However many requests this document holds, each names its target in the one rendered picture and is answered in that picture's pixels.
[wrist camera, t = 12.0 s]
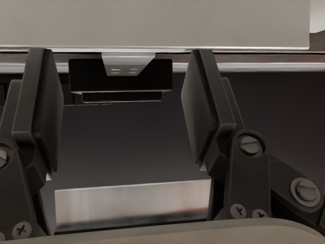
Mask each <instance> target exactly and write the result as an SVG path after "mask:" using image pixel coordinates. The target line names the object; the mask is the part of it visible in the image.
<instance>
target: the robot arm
mask: <svg viewBox="0 0 325 244"><path fill-rule="evenodd" d="M181 101H182V106H183V110H184V115H185V120H186V125H187V129H188V134H189V139H190V144H191V149H192V154H193V159H194V162H195V164H199V168H200V171H202V170H206V171H207V174H208V175H209V176H210V177H211V186H210V194H209V203H208V212H207V221H205V222H193V223H182V224H171V225H160V226H149V227H138V228H128V229H114V230H103V231H93V232H83V233H73V234H63V235H52V236H51V232H50V228H49V224H48V220H47V217H46V213H45V209H44V204H43V200H42V197H41V193H40V189H41V188H43V187H44V186H45V183H46V181H49V180H52V173H53V172H57V169H58V159H59V145H60V135H61V124H62V114H63V102H64V99H63V92H62V88H61V84H60V80H59V75H58V71H57V67H56V63H55V59H54V55H53V51H52V49H47V48H29V50H28V55H27V59H26V64H25V69H24V73H23V78H22V79H12V81H11V82H10V85H9V89H8V93H7V97H6V101H5V105H4V109H3V114H2V118H1V121H0V244H325V194H323V193H322V191H321V188H320V187H319V185H318V184H317V183H316V182H315V181H314V180H312V179H311V178H309V177H308V176H306V175H305V174H303V173H302V172H300V171H299V170H297V169H296V168H294V167H293V166H291V165H289V164H288V163H286V162H285V161H283V160H281V159H280V158H278V157H277V156H275V155H274V154H272V153H271V152H270V147H269V142H268V141H267V139H266V138H265V137H264V136H263V135H262V134H261V133H260V132H258V131H256V130H253V129H249V128H245V125H244V122H243V120H242V117H241V114H240V111H239V109H238V106H237V103H236V99H235V97H234V94H233V91H232V88H231V85H230V82H229V80H228V78H226V77H221V75H220V72H219V69H218V66H217V63H216V60H215V57H214V54H213V51H212V49H196V50H192V51H191V55H190V59H189V63H188V67H187V72H186V75H185V79H184V83H183V88H182V92H181Z"/></svg>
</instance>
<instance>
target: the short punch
mask: <svg viewBox="0 0 325 244"><path fill-rule="evenodd" d="M210 186H211V179H206V180H192V181H177V182H163V183H143V184H129V185H114V186H100V187H86V188H72V189H58V190H55V206H56V225H57V227H56V229H55V232H54V235H63V234H73V233H83V232H93V231H103V230H114V229H128V228H138V227H149V226H160V225H171V224H182V223H193V222H205V221H207V212H208V203H209V194H210Z"/></svg>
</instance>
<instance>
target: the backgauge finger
mask: <svg viewBox="0 0 325 244"><path fill-rule="evenodd" d="M154 57H155V52H102V59H69V61H68V67H69V88H70V92H72V93H77V94H81V95H82V102H83V103H108V102H149V101H161V100H162V92H168V91H172V90H173V61H172V60H171V59H153V58H154Z"/></svg>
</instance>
